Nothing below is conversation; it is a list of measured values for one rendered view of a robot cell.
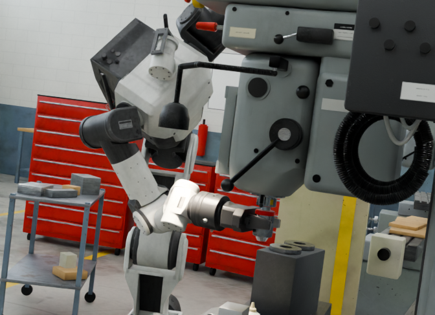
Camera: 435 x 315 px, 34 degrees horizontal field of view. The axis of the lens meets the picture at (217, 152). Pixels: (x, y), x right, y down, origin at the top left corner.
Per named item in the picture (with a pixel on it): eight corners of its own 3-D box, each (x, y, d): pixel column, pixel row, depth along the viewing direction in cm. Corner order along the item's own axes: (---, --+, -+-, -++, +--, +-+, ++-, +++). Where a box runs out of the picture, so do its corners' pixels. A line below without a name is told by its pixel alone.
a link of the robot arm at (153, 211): (166, 233, 187) (155, 243, 205) (198, 212, 190) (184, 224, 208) (144, 198, 188) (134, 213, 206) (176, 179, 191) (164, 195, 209)
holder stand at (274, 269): (247, 315, 197) (256, 244, 196) (279, 302, 216) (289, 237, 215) (287, 326, 191) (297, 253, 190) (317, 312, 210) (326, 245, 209)
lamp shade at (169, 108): (155, 125, 170) (158, 99, 170) (184, 129, 173) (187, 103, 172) (161, 127, 164) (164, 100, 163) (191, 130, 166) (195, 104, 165)
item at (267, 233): (275, 238, 168) (278, 217, 167) (258, 237, 165) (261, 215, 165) (265, 233, 172) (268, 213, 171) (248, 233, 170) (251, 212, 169)
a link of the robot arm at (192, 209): (208, 186, 173) (169, 178, 179) (193, 227, 170) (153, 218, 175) (224, 204, 183) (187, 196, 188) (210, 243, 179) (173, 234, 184)
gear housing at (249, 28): (218, 46, 158) (224, 1, 158) (247, 58, 182) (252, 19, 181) (370, 60, 148) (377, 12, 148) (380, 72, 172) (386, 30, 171)
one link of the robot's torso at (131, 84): (90, 129, 231) (68, 65, 199) (158, 63, 243) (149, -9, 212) (159, 180, 221) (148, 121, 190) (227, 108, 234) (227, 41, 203)
